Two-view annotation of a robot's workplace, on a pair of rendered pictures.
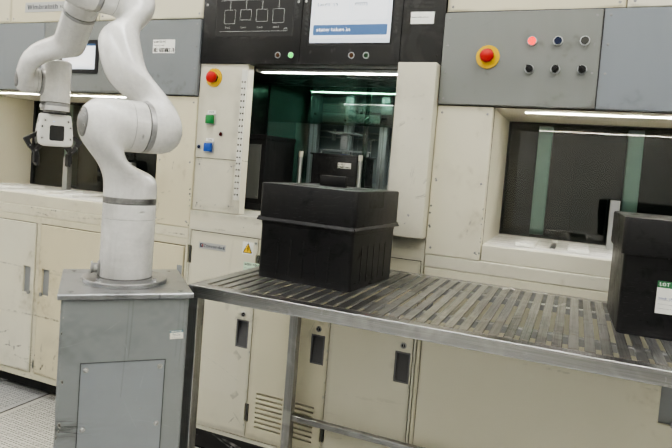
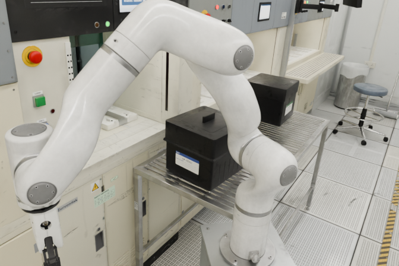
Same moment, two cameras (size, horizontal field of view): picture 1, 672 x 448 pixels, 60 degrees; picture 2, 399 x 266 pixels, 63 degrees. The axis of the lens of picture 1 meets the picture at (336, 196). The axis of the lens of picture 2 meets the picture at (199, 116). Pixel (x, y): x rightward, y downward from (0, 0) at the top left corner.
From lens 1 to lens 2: 203 cm
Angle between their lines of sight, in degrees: 79
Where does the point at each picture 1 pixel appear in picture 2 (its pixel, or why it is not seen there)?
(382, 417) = (171, 211)
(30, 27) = not seen: outside the picture
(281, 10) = not seen: outside the picture
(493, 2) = not seen: outside the picture
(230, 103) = (57, 78)
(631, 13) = not seen: outside the picture
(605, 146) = not seen: hidden behind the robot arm
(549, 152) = not seen: hidden behind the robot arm
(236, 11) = not seen: outside the picture
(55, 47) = (100, 118)
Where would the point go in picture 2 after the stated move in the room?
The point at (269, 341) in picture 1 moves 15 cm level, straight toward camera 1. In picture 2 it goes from (117, 228) to (147, 233)
